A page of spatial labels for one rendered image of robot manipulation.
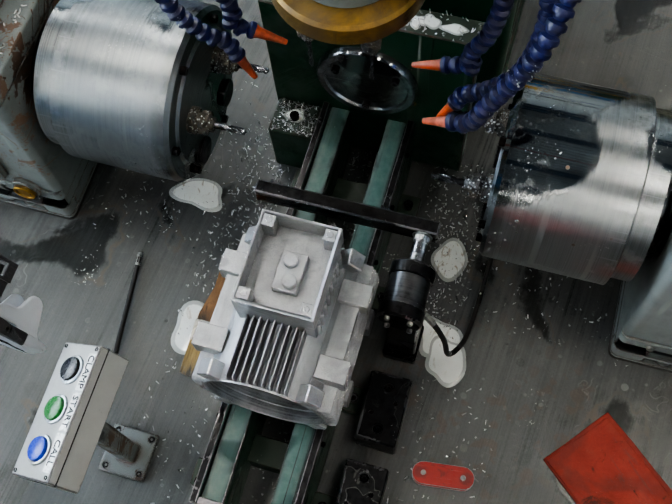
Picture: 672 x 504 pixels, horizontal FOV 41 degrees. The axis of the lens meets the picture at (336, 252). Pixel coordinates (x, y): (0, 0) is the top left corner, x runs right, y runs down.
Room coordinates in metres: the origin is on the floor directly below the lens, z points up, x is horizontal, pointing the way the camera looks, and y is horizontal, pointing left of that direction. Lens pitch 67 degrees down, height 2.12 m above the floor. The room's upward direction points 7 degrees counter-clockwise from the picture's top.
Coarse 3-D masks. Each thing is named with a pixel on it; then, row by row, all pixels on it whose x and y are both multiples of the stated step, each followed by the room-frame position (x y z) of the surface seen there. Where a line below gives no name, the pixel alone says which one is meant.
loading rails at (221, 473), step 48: (336, 144) 0.68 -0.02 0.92; (384, 144) 0.66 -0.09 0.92; (336, 192) 0.63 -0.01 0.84; (384, 192) 0.59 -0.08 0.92; (384, 240) 0.53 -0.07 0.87; (384, 288) 0.47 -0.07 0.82; (240, 432) 0.26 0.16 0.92; (192, 480) 0.22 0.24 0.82; (240, 480) 0.21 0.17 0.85; (288, 480) 0.19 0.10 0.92
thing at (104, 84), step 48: (96, 0) 0.80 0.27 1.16; (144, 0) 0.80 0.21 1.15; (192, 0) 0.82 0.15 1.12; (48, 48) 0.75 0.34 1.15; (96, 48) 0.72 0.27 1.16; (144, 48) 0.71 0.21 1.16; (192, 48) 0.72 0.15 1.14; (48, 96) 0.70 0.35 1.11; (96, 96) 0.67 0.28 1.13; (144, 96) 0.66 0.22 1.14; (192, 96) 0.68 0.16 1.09; (96, 144) 0.64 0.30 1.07; (144, 144) 0.62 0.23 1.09; (192, 144) 0.65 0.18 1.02
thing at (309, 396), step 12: (252, 228) 0.48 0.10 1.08; (348, 252) 0.43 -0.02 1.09; (348, 264) 0.41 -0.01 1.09; (360, 264) 0.41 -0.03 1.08; (204, 360) 0.32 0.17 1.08; (216, 360) 0.31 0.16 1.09; (204, 372) 0.30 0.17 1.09; (216, 372) 0.30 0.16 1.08; (216, 396) 0.30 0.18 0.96; (300, 396) 0.26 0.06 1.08; (312, 396) 0.25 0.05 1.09; (312, 408) 0.24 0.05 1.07
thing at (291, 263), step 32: (288, 224) 0.46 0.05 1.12; (320, 224) 0.44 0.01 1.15; (256, 256) 0.43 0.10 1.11; (288, 256) 0.41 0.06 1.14; (320, 256) 0.42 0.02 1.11; (256, 288) 0.39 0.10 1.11; (288, 288) 0.37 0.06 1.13; (320, 288) 0.36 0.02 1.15; (288, 320) 0.34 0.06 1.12; (320, 320) 0.34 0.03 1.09
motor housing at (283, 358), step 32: (224, 288) 0.41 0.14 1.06; (224, 320) 0.37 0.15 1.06; (256, 320) 0.35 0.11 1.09; (352, 320) 0.35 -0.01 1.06; (224, 352) 0.32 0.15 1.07; (256, 352) 0.31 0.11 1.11; (288, 352) 0.31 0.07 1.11; (320, 352) 0.31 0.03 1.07; (352, 352) 0.32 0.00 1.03; (224, 384) 0.31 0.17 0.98; (256, 384) 0.27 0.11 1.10; (288, 384) 0.27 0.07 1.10; (320, 384) 0.27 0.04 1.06; (288, 416) 0.27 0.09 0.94; (320, 416) 0.24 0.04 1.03
